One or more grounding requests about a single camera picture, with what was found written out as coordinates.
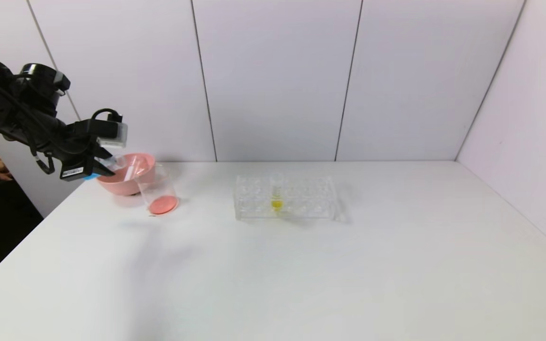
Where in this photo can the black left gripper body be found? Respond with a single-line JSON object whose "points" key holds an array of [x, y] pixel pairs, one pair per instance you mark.
{"points": [[77, 170]]}

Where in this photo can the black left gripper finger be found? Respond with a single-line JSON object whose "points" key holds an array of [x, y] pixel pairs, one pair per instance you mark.
{"points": [[104, 169], [100, 152]]}

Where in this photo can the test tube with blue pigment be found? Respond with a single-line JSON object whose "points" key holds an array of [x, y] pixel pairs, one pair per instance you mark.
{"points": [[116, 162]]}

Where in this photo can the test tube with red pigment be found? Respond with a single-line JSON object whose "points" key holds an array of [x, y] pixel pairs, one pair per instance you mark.
{"points": [[136, 166]]}

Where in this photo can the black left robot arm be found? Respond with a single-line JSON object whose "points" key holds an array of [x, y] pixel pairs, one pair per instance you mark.
{"points": [[17, 113]]}

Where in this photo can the clear acrylic tube rack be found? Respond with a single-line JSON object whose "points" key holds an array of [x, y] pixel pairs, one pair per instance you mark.
{"points": [[254, 208]]}

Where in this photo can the test tube with yellow pigment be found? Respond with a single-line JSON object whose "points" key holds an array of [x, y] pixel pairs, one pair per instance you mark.
{"points": [[277, 203]]}

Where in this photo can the pink plastic bowl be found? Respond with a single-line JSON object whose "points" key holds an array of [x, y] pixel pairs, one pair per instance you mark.
{"points": [[128, 184]]}

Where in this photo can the clear glass beaker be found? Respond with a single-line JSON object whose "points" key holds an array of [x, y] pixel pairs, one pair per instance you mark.
{"points": [[161, 204]]}

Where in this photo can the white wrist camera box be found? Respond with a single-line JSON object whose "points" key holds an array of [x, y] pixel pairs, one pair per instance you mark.
{"points": [[114, 135]]}

